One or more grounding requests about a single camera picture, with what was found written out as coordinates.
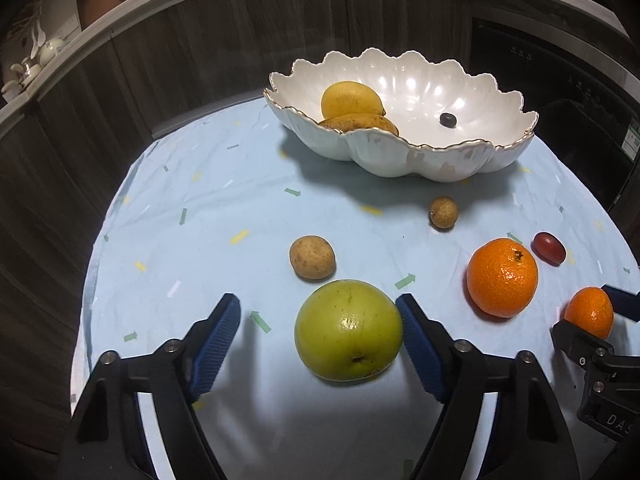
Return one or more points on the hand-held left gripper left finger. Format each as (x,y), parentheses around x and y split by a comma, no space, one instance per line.
(212,347)

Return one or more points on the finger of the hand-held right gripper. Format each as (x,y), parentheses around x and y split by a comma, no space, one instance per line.
(625,302)
(575,342)

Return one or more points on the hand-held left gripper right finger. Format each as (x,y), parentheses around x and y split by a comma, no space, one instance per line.
(422,347)

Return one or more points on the small orange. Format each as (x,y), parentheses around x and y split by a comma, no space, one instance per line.
(590,310)

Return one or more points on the green apple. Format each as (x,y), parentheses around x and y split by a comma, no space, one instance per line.
(348,330)

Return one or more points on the red date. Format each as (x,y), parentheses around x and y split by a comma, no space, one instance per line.
(548,246)

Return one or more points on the large orange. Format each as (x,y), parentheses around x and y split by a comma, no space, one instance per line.
(502,277)

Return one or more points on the small brown longan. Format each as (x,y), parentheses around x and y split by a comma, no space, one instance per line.
(312,258)
(442,212)

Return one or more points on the dark blueberry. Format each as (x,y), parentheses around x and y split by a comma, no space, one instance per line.
(447,119)

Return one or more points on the yellow mango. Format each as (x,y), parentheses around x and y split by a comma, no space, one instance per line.
(360,122)

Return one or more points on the white scalloped bowl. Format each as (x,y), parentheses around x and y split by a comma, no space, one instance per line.
(415,90)

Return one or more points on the yellow lemon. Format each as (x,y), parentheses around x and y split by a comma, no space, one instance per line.
(350,100)

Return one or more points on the light blue patterned tablecloth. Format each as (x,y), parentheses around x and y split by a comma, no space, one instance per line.
(200,210)

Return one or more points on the black built-in dishwasher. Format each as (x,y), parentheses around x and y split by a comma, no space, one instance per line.
(560,85)

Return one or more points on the white teapot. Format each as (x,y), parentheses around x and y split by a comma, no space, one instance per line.
(51,51)

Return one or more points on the white hanging spoons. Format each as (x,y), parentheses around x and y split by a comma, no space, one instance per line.
(36,40)

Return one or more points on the brown cutting board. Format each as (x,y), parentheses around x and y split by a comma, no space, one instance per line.
(97,5)

